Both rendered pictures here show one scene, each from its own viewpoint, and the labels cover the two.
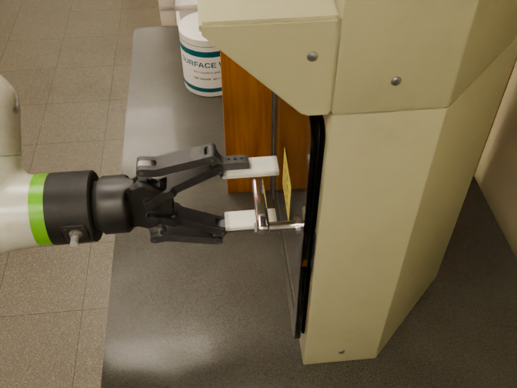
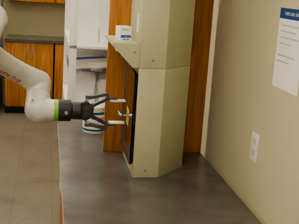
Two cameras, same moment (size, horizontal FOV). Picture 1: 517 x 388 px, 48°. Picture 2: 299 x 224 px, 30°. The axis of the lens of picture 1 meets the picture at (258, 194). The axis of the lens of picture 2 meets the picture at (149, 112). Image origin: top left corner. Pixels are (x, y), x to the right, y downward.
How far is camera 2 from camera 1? 183 cm
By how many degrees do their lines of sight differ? 33
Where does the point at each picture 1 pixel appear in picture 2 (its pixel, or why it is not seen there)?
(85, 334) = not seen: outside the picture
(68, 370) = not seen: outside the picture
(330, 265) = (140, 122)
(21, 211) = (52, 104)
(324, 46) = (137, 50)
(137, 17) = (28, 170)
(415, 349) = (171, 177)
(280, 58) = (127, 52)
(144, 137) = (67, 140)
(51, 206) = (61, 103)
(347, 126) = (143, 71)
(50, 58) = not seen: outside the picture
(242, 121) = (111, 116)
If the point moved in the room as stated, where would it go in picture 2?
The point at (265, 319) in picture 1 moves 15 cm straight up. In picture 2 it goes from (118, 170) to (120, 138)
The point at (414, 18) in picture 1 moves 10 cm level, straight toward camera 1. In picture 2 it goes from (155, 45) to (149, 48)
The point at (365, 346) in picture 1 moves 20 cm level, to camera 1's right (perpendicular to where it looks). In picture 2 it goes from (153, 169) to (200, 170)
